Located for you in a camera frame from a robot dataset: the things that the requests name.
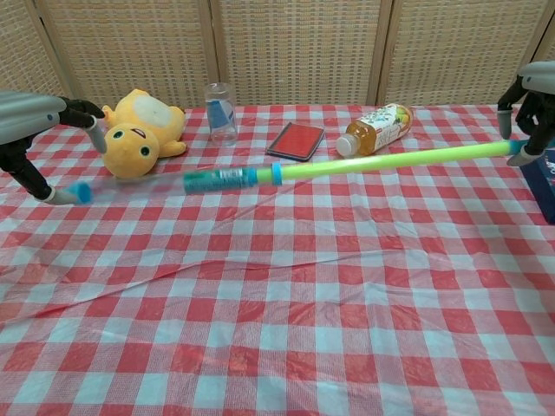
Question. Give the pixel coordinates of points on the dark blue printed box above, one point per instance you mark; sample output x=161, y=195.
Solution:
x=544, y=190

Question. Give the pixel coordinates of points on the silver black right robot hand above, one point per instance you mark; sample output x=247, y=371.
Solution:
x=542, y=112

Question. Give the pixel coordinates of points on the red checkered tablecloth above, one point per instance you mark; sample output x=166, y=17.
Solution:
x=277, y=325

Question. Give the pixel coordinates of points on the woven bamboo folding screen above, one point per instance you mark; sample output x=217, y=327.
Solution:
x=299, y=52

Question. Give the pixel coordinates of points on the green blue water pump toy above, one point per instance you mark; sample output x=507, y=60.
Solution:
x=347, y=167

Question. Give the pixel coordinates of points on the yellow plush toy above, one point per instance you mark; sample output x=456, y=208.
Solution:
x=130, y=151

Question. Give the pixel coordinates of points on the tea bottle with white cap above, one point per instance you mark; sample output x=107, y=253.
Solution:
x=377, y=132

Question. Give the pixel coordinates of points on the clear jar with blue label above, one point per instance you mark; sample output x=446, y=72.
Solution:
x=222, y=125

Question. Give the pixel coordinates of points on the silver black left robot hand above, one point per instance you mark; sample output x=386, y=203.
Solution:
x=21, y=115

